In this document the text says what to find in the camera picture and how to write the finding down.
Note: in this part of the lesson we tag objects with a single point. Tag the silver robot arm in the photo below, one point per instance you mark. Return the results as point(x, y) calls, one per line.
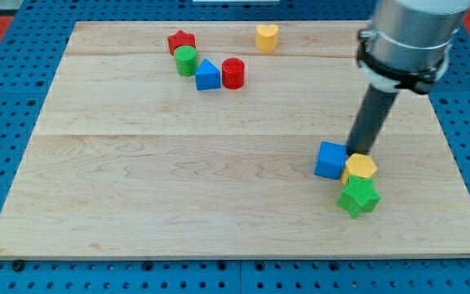
point(406, 43)

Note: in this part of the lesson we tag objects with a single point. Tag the blue cube block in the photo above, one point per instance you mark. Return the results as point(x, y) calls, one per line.
point(330, 160)

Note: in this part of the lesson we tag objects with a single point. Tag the yellow heart block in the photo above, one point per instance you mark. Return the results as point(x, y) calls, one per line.
point(266, 37)

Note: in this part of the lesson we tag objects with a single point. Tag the blue triangle block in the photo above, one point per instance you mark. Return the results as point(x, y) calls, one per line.
point(207, 76)

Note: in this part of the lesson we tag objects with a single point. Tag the red cylinder block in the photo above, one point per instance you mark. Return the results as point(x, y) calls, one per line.
point(233, 73)

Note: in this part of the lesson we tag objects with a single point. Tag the light wooden board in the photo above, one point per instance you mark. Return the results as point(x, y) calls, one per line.
point(129, 161)

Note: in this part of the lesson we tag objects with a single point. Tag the green cylinder block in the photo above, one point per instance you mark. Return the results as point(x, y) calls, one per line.
point(185, 60)

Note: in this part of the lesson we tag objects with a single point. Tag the red star block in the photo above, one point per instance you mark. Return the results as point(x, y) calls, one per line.
point(179, 39)

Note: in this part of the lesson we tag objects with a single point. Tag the yellow hexagon block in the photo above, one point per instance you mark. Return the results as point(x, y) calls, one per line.
point(359, 165)

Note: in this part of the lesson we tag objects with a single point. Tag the green star block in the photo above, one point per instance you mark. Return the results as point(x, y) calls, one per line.
point(359, 195)

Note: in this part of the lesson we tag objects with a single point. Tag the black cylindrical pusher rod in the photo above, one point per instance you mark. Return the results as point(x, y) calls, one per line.
point(374, 109)

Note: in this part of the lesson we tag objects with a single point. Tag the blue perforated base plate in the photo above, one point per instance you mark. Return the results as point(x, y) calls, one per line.
point(30, 52)

